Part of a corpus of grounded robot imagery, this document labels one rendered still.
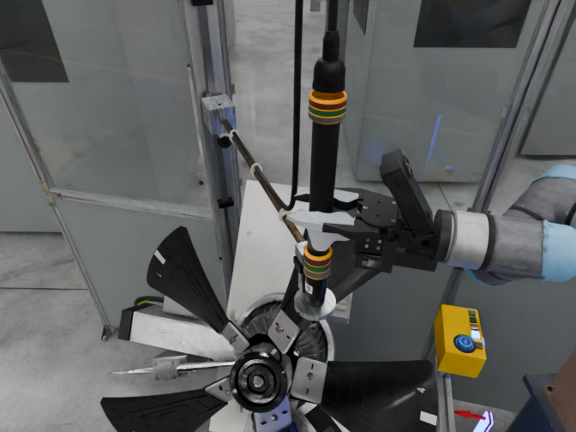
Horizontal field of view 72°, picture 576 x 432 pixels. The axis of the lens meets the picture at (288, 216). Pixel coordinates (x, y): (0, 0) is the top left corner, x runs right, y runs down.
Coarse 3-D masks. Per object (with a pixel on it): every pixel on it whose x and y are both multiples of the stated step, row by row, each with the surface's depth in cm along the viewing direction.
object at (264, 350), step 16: (256, 336) 89; (256, 352) 78; (240, 368) 79; (256, 368) 78; (272, 368) 78; (288, 368) 79; (240, 384) 79; (272, 384) 77; (288, 384) 77; (240, 400) 78; (256, 400) 78; (272, 400) 77
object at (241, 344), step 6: (228, 324) 83; (228, 330) 85; (234, 330) 82; (228, 336) 87; (234, 336) 85; (240, 336) 82; (234, 342) 87; (240, 342) 84; (246, 342) 82; (234, 348) 89; (240, 348) 86
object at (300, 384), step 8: (304, 360) 85; (312, 360) 85; (296, 368) 84; (304, 368) 84; (320, 368) 84; (296, 376) 82; (304, 376) 82; (320, 376) 83; (296, 384) 81; (304, 384) 81; (312, 384) 81; (320, 384) 81; (296, 392) 80; (304, 392) 80; (312, 392) 80; (320, 392) 80; (312, 400) 79; (320, 400) 79
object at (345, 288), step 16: (352, 240) 81; (336, 256) 82; (352, 256) 80; (336, 272) 80; (352, 272) 78; (368, 272) 77; (288, 288) 88; (336, 288) 79; (352, 288) 77; (288, 304) 85; (304, 320) 80
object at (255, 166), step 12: (300, 0) 46; (336, 0) 39; (300, 12) 47; (336, 12) 40; (300, 24) 48; (336, 24) 40; (300, 36) 49; (300, 48) 50; (300, 60) 51; (300, 72) 52; (300, 84) 53; (300, 96) 54; (300, 108) 55; (240, 144) 91; (252, 168) 83; (264, 180) 79
